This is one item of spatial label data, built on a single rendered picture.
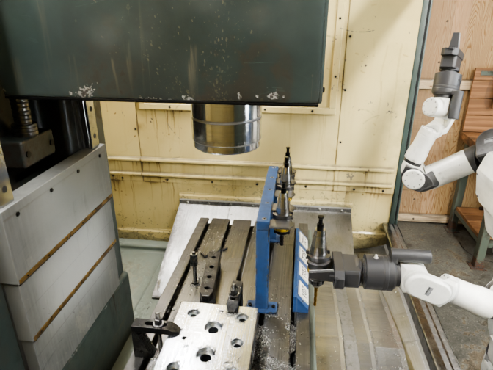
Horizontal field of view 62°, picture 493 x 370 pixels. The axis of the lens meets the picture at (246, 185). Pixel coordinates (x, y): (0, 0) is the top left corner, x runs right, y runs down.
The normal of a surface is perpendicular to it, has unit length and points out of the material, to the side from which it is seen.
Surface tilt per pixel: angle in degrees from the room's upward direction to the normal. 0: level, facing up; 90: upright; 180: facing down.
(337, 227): 24
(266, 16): 90
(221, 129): 90
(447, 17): 90
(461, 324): 0
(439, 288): 87
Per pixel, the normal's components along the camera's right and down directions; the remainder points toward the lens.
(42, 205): 0.99, 0.05
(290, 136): -0.13, 0.39
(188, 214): -0.05, -0.68
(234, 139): 0.22, 0.38
